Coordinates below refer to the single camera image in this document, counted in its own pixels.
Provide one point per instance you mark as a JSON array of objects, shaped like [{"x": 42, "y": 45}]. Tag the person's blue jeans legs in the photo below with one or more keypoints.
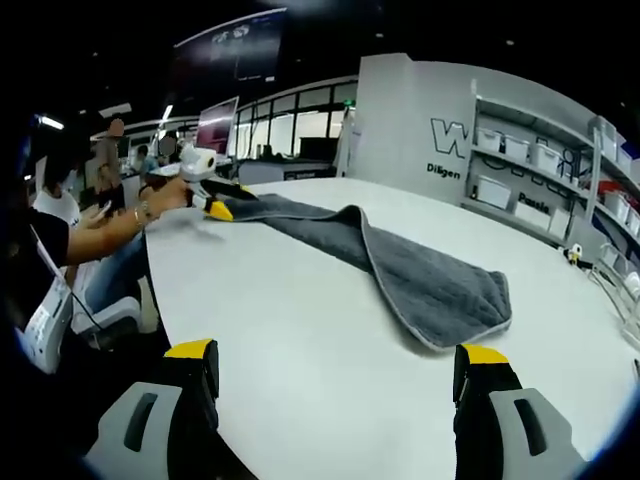
[{"x": 117, "y": 275}]

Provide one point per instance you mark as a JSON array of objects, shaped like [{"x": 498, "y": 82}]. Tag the grey metal shelf unit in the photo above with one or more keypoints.
[{"x": 595, "y": 165}]

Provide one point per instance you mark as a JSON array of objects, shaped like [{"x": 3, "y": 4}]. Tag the black framed glass partition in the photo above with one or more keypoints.
[{"x": 285, "y": 130}]

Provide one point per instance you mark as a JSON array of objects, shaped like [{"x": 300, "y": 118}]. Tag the white chair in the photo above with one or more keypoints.
[{"x": 115, "y": 312}]

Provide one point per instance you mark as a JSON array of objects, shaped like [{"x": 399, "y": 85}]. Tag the row of white storage bins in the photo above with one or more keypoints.
[{"x": 545, "y": 155}]

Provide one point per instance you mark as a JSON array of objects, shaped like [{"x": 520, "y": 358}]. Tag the purple screen monitor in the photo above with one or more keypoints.
[{"x": 217, "y": 127}]

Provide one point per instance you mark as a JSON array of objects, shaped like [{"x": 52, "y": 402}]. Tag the white chest device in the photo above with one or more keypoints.
[{"x": 45, "y": 320}]

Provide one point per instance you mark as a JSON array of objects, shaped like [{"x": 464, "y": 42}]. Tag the person's left hand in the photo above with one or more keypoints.
[{"x": 167, "y": 197}]

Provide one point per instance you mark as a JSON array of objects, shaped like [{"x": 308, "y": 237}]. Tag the grey towel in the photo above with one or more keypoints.
[{"x": 425, "y": 290}]

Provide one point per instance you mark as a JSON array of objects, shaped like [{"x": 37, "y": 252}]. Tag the large dark overhead screen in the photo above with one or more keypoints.
[{"x": 230, "y": 50}]

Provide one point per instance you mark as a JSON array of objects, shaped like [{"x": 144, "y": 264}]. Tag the small yellow white gadget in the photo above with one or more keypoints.
[{"x": 576, "y": 250}]

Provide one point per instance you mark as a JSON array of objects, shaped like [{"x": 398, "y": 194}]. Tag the black box with label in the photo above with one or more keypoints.
[{"x": 320, "y": 175}]

